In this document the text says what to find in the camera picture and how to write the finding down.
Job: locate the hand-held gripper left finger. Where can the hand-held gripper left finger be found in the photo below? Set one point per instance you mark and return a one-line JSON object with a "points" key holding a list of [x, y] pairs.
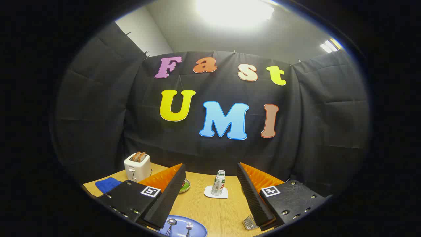
{"points": [[167, 200]]}

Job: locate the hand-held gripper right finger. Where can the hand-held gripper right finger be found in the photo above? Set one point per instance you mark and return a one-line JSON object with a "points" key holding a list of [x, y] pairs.
{"points": [[253, 200]]}

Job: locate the green lettuce leaf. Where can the green lettuce leaf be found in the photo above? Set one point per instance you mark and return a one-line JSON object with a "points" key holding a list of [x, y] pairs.
{"points": [[185, 186]]}

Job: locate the white oval food plate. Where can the white oval food plate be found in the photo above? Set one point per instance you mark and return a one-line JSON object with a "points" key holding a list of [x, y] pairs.
{"points": [[188, 189]]}

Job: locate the white drink bottle green cap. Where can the white drink bottle green cap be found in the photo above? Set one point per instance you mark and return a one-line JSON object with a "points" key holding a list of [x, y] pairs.
{"points": [[218, 184]]}

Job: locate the blue round plate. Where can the blue round plate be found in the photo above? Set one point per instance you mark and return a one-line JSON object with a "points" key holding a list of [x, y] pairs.
{"points": [[197, 228]]}

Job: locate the white square coaster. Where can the white square coaster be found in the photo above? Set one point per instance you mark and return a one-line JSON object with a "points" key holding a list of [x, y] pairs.
{"points": [[209, 192]]}

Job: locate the white toaster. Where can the white toaster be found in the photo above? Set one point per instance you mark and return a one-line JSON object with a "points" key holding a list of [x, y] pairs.
{"points": [[138, 169]]}

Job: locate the brown toast slice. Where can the brown toast slice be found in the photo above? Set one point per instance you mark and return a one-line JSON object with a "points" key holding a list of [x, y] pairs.
{"points": [[143, 156], [135, 157]]}

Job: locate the blue folded cloth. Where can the blue folded cloth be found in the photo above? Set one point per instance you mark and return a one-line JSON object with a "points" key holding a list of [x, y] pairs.
{"points": [[108, 184]]}

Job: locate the small ceiling light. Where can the small ceiling light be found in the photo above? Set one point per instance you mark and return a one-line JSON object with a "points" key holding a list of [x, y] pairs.
{"points": [[330, 45]]}

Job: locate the large ceiling light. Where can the large ceiling light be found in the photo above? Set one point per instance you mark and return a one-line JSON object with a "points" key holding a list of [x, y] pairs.
{"points": [[233, 11]]}

